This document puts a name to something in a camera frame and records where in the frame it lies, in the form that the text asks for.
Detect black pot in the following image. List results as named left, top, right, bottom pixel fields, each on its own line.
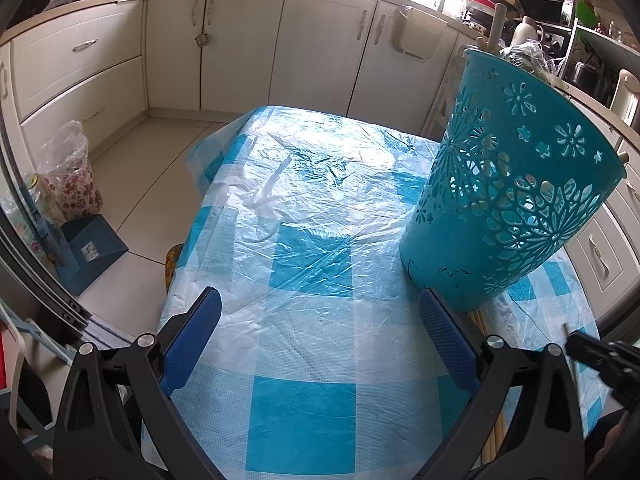
left=572, top=60, right=617, bottom=102

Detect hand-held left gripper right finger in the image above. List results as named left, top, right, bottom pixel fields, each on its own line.
left=417, top=286, right=587, bottom=480

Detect floral trash bin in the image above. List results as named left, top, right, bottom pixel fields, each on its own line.
left=36, top=120, right=104, bottom=222

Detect patterned slipper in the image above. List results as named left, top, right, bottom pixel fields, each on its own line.
left=163, top=243, right=187, bottom=307

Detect teal perforated plastic basket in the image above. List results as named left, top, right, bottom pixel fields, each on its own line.
left=400, top=48, right=627, bottom=314

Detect white thermos jug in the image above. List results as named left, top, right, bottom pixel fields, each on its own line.
left=510, top=16, right=542, bottom=47

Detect white drawer cabinet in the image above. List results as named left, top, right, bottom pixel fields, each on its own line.
left=564, top=92, right=640, bottom=322

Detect white electric kettle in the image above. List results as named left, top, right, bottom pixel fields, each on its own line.
left=608, top=69, right=640, bottom=127

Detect grey sliding door frame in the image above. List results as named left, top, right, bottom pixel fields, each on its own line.
left=0, top=110, right=94, bottom=343

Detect white base kitchen cabinets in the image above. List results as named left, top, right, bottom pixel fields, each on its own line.
left=0, top=0, right=467, bottom=137

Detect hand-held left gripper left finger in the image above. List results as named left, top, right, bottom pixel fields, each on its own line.
left=52, top=286, right=223, bottom=480

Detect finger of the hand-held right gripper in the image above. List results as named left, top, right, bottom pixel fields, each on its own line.
left=565, top=331, right=640, bottom=412

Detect blue dustpan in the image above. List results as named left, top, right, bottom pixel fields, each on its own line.
left=54, top=214, right=129, bottom=297

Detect white counter shelf rack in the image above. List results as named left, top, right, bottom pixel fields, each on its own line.
left=565, top=0, right=640, bottom=77

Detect white hanging door bin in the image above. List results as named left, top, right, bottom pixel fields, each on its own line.
left=392, top=5, right=449, bottom=62

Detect plastic bag of greens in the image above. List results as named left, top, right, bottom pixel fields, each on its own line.
left=500, top=39, right=567, bottom=87

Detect blue checked tablecloth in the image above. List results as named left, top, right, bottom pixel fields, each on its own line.
left=142, top=105, right=608, bottom=480

